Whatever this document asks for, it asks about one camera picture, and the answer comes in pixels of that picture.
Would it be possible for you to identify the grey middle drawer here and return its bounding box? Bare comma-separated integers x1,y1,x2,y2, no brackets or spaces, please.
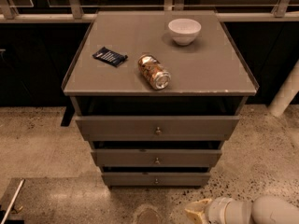
91,149,221,167

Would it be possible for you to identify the white post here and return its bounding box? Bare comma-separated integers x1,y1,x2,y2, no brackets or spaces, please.
268,60,299,117

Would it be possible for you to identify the metal bar on floor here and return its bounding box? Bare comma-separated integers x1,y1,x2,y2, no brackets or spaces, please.
0,178,25,224

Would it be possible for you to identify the grey drawer cabinet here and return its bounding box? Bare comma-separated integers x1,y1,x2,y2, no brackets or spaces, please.
63,11,258,187

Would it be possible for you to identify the metal window railing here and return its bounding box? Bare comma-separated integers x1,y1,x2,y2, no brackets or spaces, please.
0,0,299,22

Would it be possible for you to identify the grey bottom drawer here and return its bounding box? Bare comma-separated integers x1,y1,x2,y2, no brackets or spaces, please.
102,173,210,186

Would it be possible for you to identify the grey top drawer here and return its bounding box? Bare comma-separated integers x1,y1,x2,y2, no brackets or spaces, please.
76,116,239,141

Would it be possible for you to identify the grey drawer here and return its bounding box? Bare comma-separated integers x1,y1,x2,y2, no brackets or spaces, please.
91,149,221,167
76,116,239,141
102,173,210,186

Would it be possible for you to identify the dark blue snack packet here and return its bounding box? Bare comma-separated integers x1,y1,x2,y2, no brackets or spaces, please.
93,47,128,67

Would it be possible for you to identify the orange soda can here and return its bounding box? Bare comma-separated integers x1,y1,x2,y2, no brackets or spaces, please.
138,54,171,90

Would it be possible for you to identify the white ceramic bowl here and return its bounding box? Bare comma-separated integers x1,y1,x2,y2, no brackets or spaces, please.
168,19,202,46

